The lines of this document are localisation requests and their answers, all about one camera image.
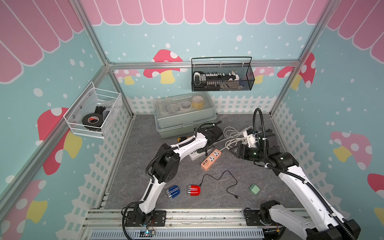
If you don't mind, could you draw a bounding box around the black cable with plug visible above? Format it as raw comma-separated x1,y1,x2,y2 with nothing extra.
197,170,239,200

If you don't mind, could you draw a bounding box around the blue shaver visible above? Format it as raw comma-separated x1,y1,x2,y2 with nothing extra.
166,186,180,199

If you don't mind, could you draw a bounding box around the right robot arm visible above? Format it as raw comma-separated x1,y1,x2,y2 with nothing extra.
230,108,361,240

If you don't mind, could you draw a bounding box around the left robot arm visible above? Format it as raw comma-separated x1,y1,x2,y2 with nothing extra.
122,121,223,226

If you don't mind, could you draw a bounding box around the red electric shaver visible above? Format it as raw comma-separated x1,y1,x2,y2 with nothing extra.
187,185,201,196

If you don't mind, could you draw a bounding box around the white power strip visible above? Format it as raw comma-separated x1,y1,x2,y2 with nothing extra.
189,152,203,161

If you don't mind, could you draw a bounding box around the orange power strip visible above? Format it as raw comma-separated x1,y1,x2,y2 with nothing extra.
201,149,222,171

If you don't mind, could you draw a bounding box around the yellow tape roll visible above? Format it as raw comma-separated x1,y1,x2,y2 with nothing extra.
192,96,205,109

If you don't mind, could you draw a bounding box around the green charger adapter lower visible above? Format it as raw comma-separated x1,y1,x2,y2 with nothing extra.
249,184,260,195

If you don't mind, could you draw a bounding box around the green plastic storage box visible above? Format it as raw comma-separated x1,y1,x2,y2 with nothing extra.
152,92,217,139

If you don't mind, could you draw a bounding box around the black power strip in basket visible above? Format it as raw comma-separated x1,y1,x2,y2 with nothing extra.
193,72,240,88

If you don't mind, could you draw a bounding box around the black tape roll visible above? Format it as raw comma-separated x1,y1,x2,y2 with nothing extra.
82,113,104,131

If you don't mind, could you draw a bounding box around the white coiled power cable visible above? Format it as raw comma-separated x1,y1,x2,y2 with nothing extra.
212,123,256,151

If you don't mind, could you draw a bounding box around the yellow handled screwdriver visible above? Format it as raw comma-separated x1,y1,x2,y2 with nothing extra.
178,137,191,143

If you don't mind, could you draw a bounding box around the black wire mesh basket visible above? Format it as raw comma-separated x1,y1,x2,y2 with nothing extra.
191,57,255,92

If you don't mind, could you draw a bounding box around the clear acrylic wall bin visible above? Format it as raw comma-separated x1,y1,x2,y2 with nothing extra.
64,83,123,139

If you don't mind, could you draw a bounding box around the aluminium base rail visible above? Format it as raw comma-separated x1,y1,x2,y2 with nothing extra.
78,208,288,240

